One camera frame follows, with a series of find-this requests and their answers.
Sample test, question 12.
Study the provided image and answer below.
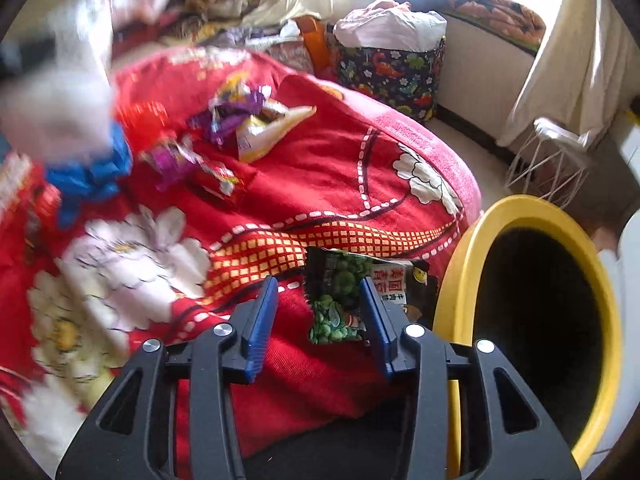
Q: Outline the blue plastic bag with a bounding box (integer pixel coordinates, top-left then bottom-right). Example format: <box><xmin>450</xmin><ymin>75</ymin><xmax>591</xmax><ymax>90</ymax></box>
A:
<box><xmin>45</xmin><ymin>120</ymin><xmax>133</xmax><ymax>228</ymax></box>

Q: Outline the orange bag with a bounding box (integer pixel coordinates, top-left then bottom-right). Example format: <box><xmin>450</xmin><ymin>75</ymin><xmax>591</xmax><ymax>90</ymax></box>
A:
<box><xmin>295</xmin><ymin>15</ymin><xmax>333</xmax><ymax>78</ymax></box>

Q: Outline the green pea snack packet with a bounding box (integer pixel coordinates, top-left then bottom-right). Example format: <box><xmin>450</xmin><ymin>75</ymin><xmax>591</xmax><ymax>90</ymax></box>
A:
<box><xmin>302</xmin><ymin>247</ymin><xmax>441</xmax><ymax>346</ymax></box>

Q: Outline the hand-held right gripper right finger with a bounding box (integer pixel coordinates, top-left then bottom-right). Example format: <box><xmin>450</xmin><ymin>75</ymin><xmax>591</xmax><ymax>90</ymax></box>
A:
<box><xmin>360</xmin><ymin>276</ymin><xmax>583</xmax><ymax>480</ymax></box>

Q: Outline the yellow trash bin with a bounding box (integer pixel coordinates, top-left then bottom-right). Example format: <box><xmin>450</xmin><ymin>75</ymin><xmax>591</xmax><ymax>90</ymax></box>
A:
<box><xmin>432</xmin><ymin>195</ymin><xmax>623</xmax><ymax>480</ymax></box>

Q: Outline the cream window curtain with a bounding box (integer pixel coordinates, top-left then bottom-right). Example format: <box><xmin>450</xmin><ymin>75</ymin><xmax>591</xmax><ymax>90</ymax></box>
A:
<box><xmin>497</xmin><ymin>0</ymin><xmax>631</xmax><ymax>148</ymax></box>

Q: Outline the orange patterned quilt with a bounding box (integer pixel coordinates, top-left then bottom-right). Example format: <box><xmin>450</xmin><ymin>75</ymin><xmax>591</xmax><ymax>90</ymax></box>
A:
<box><xmin>445</xmin><ymin>0</ymin><xmax>547</xmax><ymax>53</ymax></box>

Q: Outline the red snack wrapper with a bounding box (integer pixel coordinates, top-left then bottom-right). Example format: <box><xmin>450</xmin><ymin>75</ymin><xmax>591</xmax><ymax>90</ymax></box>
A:
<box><xmin>192</xmin><ymin>157</ymin><xmax>248</xmax><ymax>206</ymax></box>

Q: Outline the white wire basket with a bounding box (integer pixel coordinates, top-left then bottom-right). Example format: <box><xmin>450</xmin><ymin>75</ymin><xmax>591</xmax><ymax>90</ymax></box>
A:
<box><xmin>505</xmin><ymin>117</ymin><xmax>598</xmax><ymax>211</ymax></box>

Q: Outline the yellow white snack packet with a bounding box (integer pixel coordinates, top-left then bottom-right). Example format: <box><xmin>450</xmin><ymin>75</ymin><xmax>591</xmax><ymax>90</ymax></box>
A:
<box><xmin>235</xmin><ymin>102</ymin><xmax>318</xmax><ymax>163</ymax></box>

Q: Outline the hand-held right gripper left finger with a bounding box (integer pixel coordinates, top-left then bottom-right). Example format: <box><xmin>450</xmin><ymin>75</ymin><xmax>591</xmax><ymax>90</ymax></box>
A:
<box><xmin>55</xmin><ymin>276</ymin><xmax>279</xmax><ymax>480</ymax></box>

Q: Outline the dinosaur print storage bag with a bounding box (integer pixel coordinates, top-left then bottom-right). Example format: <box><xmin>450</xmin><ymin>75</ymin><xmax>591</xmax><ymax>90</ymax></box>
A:
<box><xmin>332</xmin><ymin>35</ymin><xmax>447</xmax><ymax>122</ymax></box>

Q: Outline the red floral blanket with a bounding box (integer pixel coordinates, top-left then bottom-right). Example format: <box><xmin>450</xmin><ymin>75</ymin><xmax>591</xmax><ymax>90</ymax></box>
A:
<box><xmin>0</xmin><ymin>45</ymin><xmax>483</xmax><ymax>480</ymax></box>

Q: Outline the white plastic bag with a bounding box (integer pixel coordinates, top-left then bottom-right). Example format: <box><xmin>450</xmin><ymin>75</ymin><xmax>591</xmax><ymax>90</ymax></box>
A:
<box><xmin>0</xmin><ymin>0</ymin><xmax>183</xmax><ymax>166</ymax></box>

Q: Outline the pink orange cloth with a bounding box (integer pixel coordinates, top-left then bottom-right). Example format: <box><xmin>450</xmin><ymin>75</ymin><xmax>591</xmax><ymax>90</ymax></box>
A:
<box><xmin>362</xmin><ymin>0</ymin><xmax>413</xmax><ymax>15</ymax></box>

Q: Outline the purple snack wrapper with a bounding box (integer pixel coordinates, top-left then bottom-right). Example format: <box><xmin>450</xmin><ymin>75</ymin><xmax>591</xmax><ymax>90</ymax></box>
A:
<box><xmin>187</xmin><ymin>85</ymin><xmax>273</xmax><ymax>148</ymax></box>
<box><xmin>140</xmin><ymin>137</ymin><xmax>201</xmax><ymax>191</ymax></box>

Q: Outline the white bag in storage bag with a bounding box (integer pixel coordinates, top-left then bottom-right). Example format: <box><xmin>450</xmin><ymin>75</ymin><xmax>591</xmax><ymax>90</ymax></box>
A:
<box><xmin>332</xmin><ymin>7</ymin><xmax>448</xmax><ymax>53</ymax></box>

